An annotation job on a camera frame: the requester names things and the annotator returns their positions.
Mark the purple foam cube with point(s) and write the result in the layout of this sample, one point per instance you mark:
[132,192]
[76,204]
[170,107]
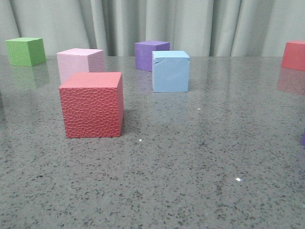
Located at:
[144,55]

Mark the grey-green curtain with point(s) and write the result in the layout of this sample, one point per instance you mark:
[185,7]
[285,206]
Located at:
[199,27]

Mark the large red textured cube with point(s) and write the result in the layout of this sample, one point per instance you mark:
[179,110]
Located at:
[92,105]

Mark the green foam cube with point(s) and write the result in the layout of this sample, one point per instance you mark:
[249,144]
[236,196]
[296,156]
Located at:
[25,51]

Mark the pink foam cube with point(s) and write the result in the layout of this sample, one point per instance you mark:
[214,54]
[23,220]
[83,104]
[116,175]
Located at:
[78,60]

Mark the light blue cracked cube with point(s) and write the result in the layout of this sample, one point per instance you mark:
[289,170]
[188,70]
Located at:
[170,71]

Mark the red cube at right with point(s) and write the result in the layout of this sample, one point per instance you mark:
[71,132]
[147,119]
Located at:
[294,55]

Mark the purple cube at right edge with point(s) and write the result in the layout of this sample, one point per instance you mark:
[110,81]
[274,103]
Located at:
[303,140]

